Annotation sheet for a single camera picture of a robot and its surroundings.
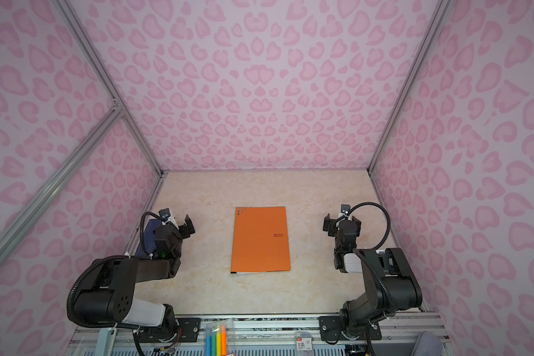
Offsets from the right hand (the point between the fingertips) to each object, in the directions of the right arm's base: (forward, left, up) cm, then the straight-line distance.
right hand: (342, 213), depth 92 cm
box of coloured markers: (-44, +46, -7) cm, 63 cm away
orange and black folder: (-8, +34, -9) cm, 36 cm away
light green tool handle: (-46, +79, -4) cm, 91 cm away
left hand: (-4, +68, +2) cm, 68 cm away
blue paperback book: (-7, +84, -11) cm, 85 cm away
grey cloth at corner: (-44, -20, -5) cm, 48 cm away
